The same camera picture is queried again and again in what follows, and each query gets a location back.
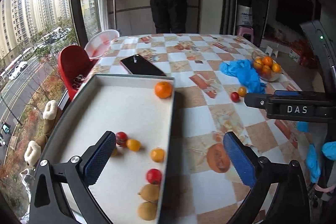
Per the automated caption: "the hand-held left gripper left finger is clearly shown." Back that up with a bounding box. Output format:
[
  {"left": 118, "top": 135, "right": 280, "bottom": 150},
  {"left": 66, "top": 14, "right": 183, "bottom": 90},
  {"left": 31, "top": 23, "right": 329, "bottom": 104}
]
[{"left": 29, "top": 131, "right": 117, "bottom": 224}]

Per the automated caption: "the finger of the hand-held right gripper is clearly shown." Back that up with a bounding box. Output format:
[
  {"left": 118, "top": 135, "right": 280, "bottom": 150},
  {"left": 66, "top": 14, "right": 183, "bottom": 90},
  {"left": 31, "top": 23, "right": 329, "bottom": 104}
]
[
  {"left": 274, "top": 91, "right": 300, "bottom": 97},
  {"left": 244, "top": 93, "right": 324, "bottom": 109}
]

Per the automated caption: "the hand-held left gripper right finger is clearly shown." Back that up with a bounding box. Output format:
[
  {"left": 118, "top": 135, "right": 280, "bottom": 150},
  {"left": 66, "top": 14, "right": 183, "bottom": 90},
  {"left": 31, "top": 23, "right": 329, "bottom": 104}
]
[{"left": 223, "top": 131, "right": 311, "bottom": 224}]

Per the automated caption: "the grey white shallow tray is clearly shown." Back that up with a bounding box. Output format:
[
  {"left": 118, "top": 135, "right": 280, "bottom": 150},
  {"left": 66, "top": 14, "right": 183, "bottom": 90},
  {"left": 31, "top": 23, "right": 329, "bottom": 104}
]
[{"left": 39, "top": 74, "right": 176, "bottom": 224}]

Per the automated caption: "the round brown fruit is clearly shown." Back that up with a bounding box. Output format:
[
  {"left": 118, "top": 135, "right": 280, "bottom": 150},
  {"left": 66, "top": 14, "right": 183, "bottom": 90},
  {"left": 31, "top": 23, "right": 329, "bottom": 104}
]
[
  {"left": 137, "top": 201, "right": 158, "bottom": 221},
  {"left": 138, "top": 183, "right": 160, "bottom": 202}
]

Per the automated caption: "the large orange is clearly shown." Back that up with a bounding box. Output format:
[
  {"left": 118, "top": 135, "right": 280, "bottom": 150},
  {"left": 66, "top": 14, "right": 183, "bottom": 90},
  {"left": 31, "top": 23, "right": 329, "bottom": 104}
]
[{"left": 154, "top": 81, "right": 173, "bottom": 98}]

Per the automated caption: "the person's right hand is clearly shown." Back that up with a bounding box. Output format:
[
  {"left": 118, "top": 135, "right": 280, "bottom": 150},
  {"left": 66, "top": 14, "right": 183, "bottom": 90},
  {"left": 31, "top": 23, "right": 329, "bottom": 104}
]
[{"left": 297, "top": 122, "right": 336, "bottom": 184}]

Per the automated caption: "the clear glass bowl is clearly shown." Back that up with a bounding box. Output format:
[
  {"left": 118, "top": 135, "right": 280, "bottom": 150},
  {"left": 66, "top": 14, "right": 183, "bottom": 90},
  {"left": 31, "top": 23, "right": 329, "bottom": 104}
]
[{"left": 251, "top": 52, "right": 283, "bottom": 82}]

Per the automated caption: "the stack of red boxes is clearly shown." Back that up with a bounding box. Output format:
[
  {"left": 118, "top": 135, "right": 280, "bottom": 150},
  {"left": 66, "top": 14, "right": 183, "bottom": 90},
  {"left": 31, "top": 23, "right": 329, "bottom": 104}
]
[{"left": 289, "top": 40, "right": 321, "bottom": 69}]

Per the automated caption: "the checkered printed tablecloth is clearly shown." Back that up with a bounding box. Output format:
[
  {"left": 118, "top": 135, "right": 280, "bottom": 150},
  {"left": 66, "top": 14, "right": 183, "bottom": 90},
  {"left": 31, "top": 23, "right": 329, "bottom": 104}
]
[{"left": 92, "top": 34, "right": 313, "bottom": 224}]

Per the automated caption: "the brown fleece-lined boot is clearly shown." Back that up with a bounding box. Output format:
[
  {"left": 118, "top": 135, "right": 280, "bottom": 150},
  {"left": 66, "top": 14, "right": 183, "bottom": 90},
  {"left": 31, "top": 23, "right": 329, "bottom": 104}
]
[
  {"left": 24, "top": 135, "right": 51, "bottom": 169},
  {"left": 42, "top": 100, "right": 63, "bottom": 136}
]

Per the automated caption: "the pink plastic stool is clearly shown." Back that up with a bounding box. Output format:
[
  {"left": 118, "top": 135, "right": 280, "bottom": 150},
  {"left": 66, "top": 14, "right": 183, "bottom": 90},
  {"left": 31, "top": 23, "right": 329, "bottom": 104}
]
[{"left": 236, "top": 26, "right": 255, "bottom": 43}]

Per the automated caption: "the white paper bag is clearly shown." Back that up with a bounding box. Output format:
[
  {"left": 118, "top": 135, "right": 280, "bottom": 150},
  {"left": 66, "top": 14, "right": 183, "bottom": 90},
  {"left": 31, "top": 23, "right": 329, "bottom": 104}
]
[{"left": 238, "top": 5, "right": 253, "bottom": 28}]

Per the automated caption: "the red chair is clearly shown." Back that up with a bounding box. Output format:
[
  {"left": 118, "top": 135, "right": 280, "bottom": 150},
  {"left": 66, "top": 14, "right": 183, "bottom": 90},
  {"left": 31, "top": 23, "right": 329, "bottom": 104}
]
[{"left": 58, "top": 45, "right": 100, "bottom": 98}]

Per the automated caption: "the black smartphone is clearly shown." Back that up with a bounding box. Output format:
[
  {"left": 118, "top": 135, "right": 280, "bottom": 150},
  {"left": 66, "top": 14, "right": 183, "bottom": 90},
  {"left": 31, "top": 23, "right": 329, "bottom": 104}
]
[{"left": 120, "top": 54, "right": 166, "bottom": 77}]

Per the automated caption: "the white pink plastic basin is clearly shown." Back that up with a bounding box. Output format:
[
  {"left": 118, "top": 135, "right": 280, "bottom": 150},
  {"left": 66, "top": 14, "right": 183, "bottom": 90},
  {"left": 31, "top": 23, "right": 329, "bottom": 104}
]
[{"left": 84, "top": 29, "right": 119, "bottom": 59}]

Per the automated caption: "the white kitchen counter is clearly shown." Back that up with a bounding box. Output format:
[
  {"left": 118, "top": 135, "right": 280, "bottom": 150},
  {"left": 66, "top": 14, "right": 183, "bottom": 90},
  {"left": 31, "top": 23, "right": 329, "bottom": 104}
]
[{"left": 108, "top": 0, "right": 202, "bottom": 38}]

